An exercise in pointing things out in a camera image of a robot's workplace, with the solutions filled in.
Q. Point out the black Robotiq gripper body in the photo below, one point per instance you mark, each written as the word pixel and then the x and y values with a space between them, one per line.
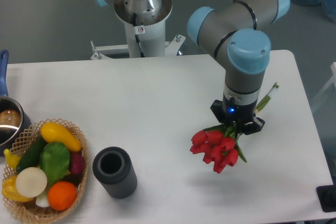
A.
pixel 229 112

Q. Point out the red tulip bouquet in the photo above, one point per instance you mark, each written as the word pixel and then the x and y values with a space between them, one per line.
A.
pixel 219 143

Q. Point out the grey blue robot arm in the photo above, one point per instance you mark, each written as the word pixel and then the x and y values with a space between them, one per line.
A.
pixel 232 37

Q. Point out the dark grey ribbed vase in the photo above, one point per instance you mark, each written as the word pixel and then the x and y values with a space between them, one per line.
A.
pixel 113 168

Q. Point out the white furniture edge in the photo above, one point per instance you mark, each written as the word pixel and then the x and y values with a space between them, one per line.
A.
pixel 325 91

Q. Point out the black device at edge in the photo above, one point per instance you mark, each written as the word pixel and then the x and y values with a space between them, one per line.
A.
pixel 326 196

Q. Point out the purple red onion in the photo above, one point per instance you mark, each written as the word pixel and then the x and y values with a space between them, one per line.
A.
pixel 77 163

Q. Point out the yellow squash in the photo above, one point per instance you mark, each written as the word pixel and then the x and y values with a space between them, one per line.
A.
pixel 54 132

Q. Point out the green lettuce leaf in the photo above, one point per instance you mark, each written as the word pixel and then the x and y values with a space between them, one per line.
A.
pixel 54 162

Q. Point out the orange fruit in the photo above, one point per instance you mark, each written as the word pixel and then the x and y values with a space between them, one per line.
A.
pixel 62 195

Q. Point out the woven wicker basket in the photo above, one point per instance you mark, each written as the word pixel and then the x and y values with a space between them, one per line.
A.
pixel 29 212

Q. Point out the dark green cucumber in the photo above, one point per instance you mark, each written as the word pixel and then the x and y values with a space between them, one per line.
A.
pixel 32 155

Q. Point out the white onion half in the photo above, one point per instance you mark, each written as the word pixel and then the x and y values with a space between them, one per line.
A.
pixel 32 183

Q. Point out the yellow banana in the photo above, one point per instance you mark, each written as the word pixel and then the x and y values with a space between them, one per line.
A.
pixel 11 159

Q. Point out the yellow bell pepper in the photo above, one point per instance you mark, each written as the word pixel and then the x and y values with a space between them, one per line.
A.
pixel 9 190

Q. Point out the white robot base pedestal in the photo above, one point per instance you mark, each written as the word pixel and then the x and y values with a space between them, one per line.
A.
pixel 144 24

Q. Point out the blue handled saucepan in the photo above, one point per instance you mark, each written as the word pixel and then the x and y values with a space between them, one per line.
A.
pixel 14 120

